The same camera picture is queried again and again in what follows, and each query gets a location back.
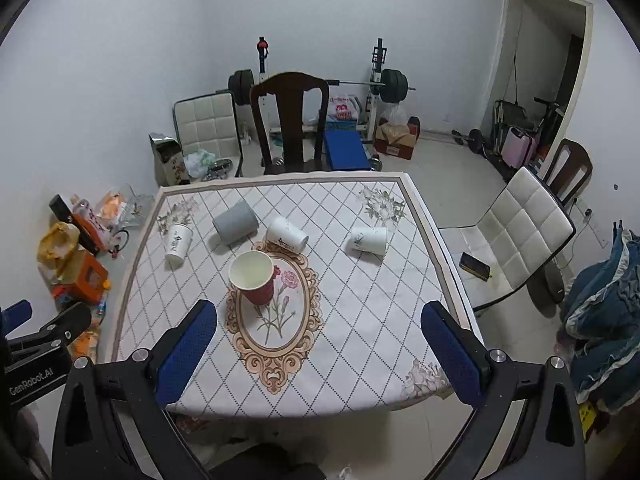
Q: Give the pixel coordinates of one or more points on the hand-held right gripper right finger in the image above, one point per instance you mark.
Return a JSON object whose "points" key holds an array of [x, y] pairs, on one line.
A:
{"points": [[452, 355]]}

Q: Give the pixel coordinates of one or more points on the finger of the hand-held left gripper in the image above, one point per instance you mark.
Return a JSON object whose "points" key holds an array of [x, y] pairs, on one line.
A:
{"points": [[14, 312], [55, 327]]}

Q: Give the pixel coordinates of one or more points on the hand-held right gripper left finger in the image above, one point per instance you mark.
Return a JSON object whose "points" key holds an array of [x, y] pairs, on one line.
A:
{"points": [[187, 355]]}

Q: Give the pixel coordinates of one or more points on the red paper cup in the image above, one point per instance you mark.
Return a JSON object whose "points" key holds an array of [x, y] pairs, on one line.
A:
{"points": [[260, 292]]}

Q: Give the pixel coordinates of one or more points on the tall white printed cup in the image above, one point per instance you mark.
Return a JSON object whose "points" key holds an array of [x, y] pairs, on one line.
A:
{"points": [[177, 247]]}

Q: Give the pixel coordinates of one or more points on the grey cup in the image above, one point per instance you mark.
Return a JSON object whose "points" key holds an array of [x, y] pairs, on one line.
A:
{"points": [[235, 222]]}

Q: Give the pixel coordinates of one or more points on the orange snack packet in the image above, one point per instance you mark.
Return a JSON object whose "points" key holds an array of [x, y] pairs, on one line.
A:
{"points": [[85, 345]]}

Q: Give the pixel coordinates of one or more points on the orange box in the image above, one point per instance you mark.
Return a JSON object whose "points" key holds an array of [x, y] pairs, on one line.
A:
{"points": [[87, 277]]}

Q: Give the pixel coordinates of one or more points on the yellow bag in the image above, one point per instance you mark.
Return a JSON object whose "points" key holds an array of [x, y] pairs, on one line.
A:
{"points": [[57, 245]]}

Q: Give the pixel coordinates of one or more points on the black smartphone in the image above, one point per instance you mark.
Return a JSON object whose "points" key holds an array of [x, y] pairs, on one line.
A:
{"points": [[475, 265]]}

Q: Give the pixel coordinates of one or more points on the diamond patterned floral tablecloth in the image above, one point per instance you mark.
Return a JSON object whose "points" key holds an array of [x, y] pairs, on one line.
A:
{"points": [[360, 310]]}

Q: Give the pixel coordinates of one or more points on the black box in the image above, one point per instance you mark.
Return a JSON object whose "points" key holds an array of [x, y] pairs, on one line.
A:
{"points": [[62, 207]]}

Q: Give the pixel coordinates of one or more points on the clear bag with orange snacks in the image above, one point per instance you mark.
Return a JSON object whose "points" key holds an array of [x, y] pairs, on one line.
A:
{"points": [[117, 207]]}

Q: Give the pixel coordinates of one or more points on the white padded chair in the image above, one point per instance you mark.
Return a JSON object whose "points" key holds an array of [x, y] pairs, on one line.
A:
{"points": [[207, 120], [520, 225]]}

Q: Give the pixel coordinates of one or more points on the pile of denim clothing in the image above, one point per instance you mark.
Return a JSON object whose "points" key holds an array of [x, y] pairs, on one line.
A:
{"points": [[605, 320]]}

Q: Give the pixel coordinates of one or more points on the green plastic bag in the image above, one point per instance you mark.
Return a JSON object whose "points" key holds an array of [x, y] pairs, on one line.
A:
{"points": [[200, 162]]}

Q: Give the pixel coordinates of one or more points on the metal trash bin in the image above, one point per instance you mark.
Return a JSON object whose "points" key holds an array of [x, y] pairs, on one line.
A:
{"points": [[167, 157]]}

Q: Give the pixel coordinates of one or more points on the chrome dumbbell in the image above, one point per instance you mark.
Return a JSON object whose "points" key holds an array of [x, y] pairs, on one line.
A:
{"points": [[274, 165], [376, 162]]}

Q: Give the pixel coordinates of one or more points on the brown cardboard box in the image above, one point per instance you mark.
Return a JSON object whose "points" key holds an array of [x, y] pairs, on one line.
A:
{"points": [[395, 147]]}

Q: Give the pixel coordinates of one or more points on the pink suitcase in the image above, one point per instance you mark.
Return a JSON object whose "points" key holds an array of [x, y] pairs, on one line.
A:
{"points": [[520, 147]]}

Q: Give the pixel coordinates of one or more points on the short black barbell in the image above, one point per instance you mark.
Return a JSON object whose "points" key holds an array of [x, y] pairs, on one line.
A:
{"points": [[475, 137]]}

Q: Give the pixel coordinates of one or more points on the dark wooden chair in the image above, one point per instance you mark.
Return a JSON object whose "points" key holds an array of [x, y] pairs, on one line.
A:
{"points": [[575, 160], [290, 110]]}

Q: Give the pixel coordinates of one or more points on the blue bench pad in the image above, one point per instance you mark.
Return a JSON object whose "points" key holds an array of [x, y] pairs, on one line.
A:
{"points": [[345, 150]]}

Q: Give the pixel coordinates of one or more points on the clear plastic bag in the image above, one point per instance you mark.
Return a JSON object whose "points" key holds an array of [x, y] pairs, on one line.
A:
{"points": [[397, 114]]}

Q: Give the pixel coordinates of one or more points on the folded black cart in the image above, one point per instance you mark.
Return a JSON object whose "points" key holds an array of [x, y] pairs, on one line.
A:
{"points": [[515, 110]]}

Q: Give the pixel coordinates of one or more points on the black exercise machine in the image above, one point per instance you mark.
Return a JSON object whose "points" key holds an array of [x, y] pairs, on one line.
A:
{"points": [[547, 110]]}

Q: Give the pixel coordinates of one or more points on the red and white plastic bag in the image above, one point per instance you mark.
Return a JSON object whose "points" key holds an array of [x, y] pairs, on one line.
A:
{"points": [[342, 109]]}

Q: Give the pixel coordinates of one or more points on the barbell with black plates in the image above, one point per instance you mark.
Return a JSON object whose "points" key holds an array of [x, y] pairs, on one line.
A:
{"points": [[392, 85]]}

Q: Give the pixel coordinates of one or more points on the white weight bench rack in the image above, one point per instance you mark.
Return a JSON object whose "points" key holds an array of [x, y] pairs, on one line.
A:
{"points": [[378, 52]]}

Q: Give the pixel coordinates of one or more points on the white door frame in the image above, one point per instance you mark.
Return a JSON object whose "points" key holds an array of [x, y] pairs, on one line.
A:
{"points": [[500, 60]]}

